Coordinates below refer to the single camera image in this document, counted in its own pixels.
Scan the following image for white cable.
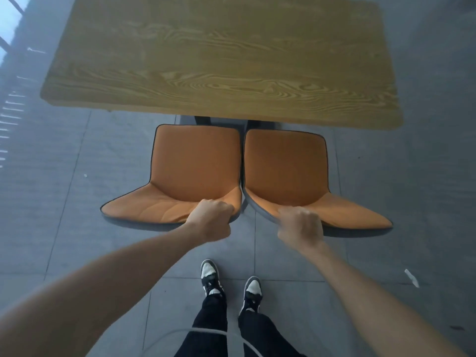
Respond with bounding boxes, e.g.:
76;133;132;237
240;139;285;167
142;328;263;357

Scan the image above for person's left forearm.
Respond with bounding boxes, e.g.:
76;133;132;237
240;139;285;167
0;222;209;357

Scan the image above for black trousers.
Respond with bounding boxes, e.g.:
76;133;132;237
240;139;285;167
174;292;306;357

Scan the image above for person's right forearm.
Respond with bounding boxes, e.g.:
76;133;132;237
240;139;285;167
299;241;470;357

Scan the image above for orange upholstered chair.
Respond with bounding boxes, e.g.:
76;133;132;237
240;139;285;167
243;128;393;238
100;124;243;232

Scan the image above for dark window frame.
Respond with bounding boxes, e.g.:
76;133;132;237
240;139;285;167
0;0;27;65

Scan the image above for black and white shoe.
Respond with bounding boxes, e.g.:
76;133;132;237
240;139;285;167
200;259;226;298
239;276;263;315

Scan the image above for person's right hand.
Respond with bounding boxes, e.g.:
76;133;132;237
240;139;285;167
277;206;325;254

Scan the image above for black and white left shoe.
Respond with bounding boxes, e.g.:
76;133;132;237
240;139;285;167
200;259;226;298

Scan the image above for person's left hand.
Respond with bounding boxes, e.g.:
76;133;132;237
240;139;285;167
184;199;235;243

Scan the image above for black table base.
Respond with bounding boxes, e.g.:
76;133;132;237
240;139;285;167
178;115;280;131

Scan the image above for black and white right shoe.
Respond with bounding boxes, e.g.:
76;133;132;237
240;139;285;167
239;276;263;315

